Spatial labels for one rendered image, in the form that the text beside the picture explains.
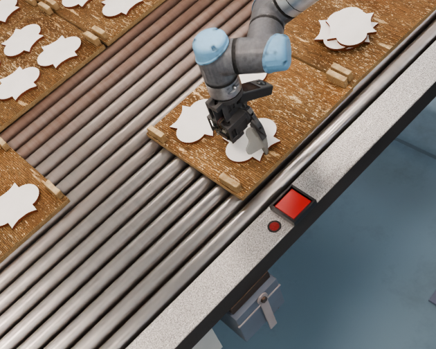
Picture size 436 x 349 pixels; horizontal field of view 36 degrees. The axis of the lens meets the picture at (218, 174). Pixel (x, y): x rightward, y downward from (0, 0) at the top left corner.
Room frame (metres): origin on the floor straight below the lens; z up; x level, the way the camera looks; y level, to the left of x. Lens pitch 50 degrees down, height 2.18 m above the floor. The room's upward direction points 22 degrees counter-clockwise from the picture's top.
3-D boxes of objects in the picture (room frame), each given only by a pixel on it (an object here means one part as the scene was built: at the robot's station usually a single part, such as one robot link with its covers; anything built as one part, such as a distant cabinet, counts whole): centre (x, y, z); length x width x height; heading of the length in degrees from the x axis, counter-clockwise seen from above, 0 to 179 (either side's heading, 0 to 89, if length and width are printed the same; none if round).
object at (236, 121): (1.07, -0.08, 1.08); 0.09 x 0.08 x 0.12; 118
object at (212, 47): (1.07, -0.09, 1.24); 0.09 x 0.08 x 0.11; 64
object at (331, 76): (1.16, -0.36, 0.95); 0.06 x 0.02 x 0.03; 28
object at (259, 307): (0.78, 0.04, 0.77); 0.14 x 0.11 x 0.18; 117
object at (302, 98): (1.19, -0.13, 0.93); 0.41 x 0.35 x 0.02; 118
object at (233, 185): (0.98, -0.02, 0.95); 0.06 x 0.02 x 0.03; 28
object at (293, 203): (0.87, -0.13, 0.92); 0.06 x 0.06 x 0.01; 27
